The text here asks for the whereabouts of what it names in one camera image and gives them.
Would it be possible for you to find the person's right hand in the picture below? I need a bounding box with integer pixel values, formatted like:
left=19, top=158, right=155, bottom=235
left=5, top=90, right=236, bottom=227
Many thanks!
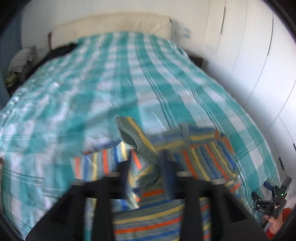
left=263, top=213, right=283, bottom=235

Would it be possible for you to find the dark nightstand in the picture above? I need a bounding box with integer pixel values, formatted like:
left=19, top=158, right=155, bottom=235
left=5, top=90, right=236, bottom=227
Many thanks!
left=188, top=54, right=204, bottom=68

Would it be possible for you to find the black garment on bed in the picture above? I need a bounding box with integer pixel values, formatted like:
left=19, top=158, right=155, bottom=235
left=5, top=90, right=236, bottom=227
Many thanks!
left=45, top=43, right=78, bottom=61

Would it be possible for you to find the pile of clothes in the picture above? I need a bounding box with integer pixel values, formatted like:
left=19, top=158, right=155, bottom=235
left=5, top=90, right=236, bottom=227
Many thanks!
left=5, top=46, right=37, bottom=86

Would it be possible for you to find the striped knit sweater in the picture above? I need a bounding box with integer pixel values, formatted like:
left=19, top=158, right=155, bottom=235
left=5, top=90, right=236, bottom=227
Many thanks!
left=71, top=116, right=239, bottom=240

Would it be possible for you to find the white wardrobe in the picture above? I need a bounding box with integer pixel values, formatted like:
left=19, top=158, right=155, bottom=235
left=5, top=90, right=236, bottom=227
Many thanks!
left=203, top=0, right=296, bottom=176

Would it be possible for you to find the cream padded headboard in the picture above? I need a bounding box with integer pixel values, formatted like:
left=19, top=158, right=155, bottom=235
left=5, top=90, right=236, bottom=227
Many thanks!
left=48, top=13, right=172, bottom=49

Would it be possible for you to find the wall socket panel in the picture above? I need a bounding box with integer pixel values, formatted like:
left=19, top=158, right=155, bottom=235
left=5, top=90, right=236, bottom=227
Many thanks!
left=174, top=26, right=191, bottom=39

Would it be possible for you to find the teal plaid bedspread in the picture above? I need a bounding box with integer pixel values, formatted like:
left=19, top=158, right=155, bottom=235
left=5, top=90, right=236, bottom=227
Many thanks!
left=1, top=32, right=280, bottom=240

